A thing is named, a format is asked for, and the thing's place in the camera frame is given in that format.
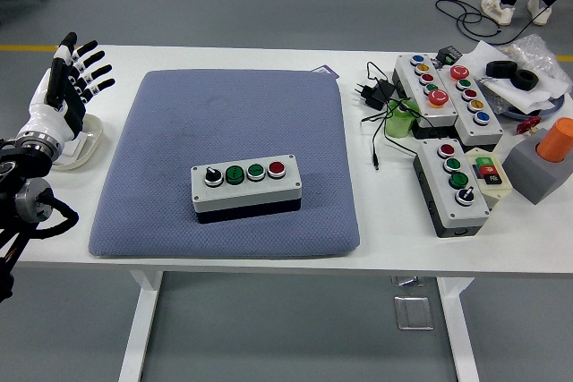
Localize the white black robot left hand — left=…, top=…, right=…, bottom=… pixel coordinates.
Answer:
left=16, top=31, right=116, bottom=150

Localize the grey four-button control box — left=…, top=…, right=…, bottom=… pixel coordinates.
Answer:
left=190, top=153, right=304, bottom=225
left=412, top=138, right=492, bottom=239

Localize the grey five-button emergency-stop box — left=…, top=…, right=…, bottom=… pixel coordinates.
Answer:
left=392, top=54, right=458, bottom=140
left=436, top=64, right=505, bottom=153

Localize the white oval dish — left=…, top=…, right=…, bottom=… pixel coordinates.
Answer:
left=51, top=113, right=104, bottom=172

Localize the white table leg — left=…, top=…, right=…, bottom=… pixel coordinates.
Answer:
left=118, top=270, right=165, bottom=382
left=436, top=276, right=481, bottom=382

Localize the blue-grey woven mat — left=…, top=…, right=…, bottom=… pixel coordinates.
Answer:
left=87, top=69, right=362, bottom=260

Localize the black power adapter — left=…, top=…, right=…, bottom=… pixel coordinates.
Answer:
left=355, top=79, right=396, bottom=111

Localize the small black electronic module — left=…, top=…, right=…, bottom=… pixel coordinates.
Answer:
left=436, top=45, right=465, bottom=65

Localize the metal floor socket plate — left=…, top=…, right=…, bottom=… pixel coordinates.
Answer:
left=393, top=295, right=435, bottom=332

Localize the blue-rimmed round plate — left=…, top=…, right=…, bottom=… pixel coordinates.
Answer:
left=492, top=90, right=569, bottom=120

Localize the white paper sheet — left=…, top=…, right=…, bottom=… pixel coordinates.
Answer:
left=460, top=39, right=572, bottom=115

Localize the grey block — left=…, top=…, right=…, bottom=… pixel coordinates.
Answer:
left=501, top=126, right=573, bottom=205

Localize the clear bubble wrap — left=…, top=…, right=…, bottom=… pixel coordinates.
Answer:
left=499, top=33, right=572, bottom=88

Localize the orange cylinder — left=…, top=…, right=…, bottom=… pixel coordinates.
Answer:
left=536, top=116, right=573, bottom=163

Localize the white wall switch plate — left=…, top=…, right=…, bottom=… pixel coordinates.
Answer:
left=56, top=138, right=89, bottom=165

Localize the black adapter cord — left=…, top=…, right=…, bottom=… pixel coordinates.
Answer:
left=360, top=61, right=422, bottom=173

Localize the small metal floor bracket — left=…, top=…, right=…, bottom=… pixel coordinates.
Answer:
left=392, top=275, right=429, bottom=288

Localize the cream three-button switch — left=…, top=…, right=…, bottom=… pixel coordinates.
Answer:
left=464, top=148, right=512, bottom=211

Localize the black foam ring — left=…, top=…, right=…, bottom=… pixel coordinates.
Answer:
left=510, top=68, right=540, bottom=91
left=485, top=59, right=517, bottom=79

